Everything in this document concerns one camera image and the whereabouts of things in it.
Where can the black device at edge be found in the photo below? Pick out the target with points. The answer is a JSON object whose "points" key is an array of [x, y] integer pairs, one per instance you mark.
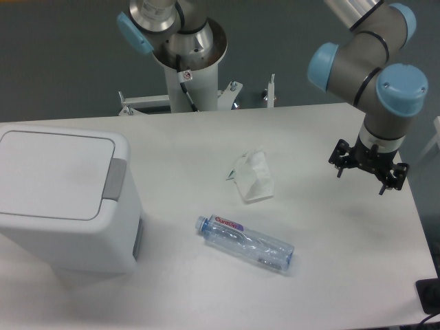
{"points": [[428, 292]]}

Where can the white tissue pack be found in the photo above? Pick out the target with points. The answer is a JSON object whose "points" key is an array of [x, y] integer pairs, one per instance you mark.
{"points": [[252, 176]]}

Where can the white trash can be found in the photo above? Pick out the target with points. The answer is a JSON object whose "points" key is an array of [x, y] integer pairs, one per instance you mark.
{"points": [[107, 243]]}

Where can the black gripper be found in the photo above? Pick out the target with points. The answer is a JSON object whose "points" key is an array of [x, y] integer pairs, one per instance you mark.
{"points": [[392, 176]]}

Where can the white trash can lid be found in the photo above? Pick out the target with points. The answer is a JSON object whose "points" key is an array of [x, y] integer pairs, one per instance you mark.
{"points": [[52, 175]]}

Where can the white furniture piece right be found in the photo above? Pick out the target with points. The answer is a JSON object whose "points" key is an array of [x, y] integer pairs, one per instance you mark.
{"points": [[433, 143]]}

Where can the clear plastic water bottle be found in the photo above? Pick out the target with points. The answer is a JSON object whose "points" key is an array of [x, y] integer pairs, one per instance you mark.
{"points": [[244, 242]]}

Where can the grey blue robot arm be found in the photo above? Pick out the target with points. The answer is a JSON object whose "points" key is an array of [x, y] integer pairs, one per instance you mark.
{"points": [[360, 72]]}

